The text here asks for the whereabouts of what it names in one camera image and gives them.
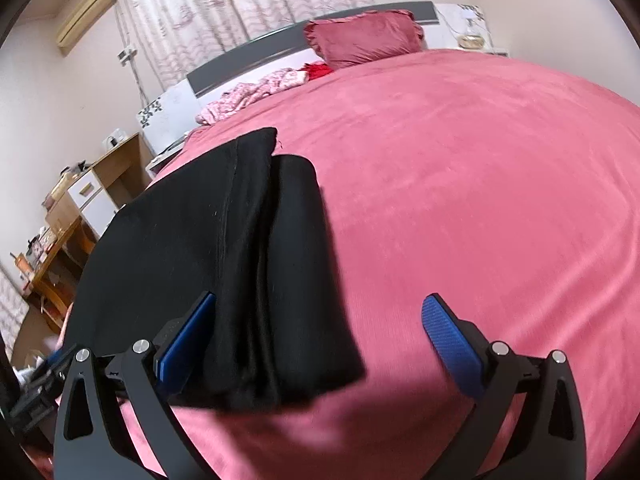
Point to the wall air conditioner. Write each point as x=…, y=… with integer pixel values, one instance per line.
x=85, y=12

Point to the wooden desk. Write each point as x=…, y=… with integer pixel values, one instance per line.
x=122, y=170

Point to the pink fleece blanket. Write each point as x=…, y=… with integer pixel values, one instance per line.
x=450, y=185

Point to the red cloth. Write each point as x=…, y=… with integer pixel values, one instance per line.
x=317, y=70

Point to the wooden cabinet with white drawer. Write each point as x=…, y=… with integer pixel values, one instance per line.
x=87, y=200

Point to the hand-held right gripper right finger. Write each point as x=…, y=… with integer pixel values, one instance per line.
x=450, y=345

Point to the white nightstand with lamp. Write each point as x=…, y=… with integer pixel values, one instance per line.
x=450, y=25

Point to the dark pink ruffled pillow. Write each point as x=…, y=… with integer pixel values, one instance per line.
x=365, y=35

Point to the black pants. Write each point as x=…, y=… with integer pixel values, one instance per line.
x=200, y=235

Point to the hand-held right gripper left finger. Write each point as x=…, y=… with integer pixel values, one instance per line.
x=185, y=345

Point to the low wooden table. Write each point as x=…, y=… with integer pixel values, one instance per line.
x=50, y=265

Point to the grey and white headboard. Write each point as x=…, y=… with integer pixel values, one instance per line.
x=250, y=57

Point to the white wall power strip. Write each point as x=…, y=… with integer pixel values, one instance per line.
x=127, y=54

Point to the pink floral cloth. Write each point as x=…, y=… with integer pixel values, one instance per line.
x=250, y=92

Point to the floral print curtain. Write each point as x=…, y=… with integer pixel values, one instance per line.
x=225, y=0

